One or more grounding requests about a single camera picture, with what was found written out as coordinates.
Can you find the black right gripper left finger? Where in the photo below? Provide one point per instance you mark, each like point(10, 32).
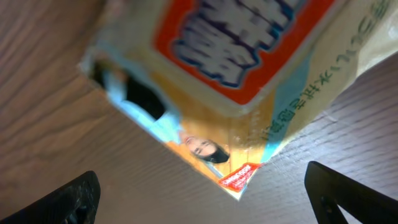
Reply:
point(76, 202)

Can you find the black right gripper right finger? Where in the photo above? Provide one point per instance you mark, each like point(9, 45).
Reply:
point(329, 191)

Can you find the yellow chips bag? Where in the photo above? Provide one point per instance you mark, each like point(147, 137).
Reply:
point(226, 84)

